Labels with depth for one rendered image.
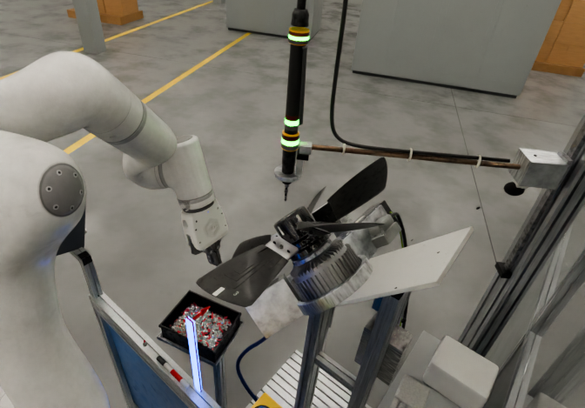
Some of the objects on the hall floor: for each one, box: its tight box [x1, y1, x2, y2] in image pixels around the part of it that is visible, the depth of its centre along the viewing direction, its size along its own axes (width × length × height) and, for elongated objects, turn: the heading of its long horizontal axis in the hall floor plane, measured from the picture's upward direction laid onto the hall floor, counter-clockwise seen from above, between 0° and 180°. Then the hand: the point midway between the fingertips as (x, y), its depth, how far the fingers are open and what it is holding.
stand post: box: [294, 307, 333, 408], centre depth 162 cm, size 4×9×91 cm, turn 135°
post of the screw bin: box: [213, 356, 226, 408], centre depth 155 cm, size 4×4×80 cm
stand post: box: [347, 291, 408, 408], centre depth 145 cm, size 4×9×115 cm, turn 135°
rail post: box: [93, 309, 138, 408], centre depth 163 cm, size 4×4×78 cm
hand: (213, 257), depth 98 cm, fingers closed
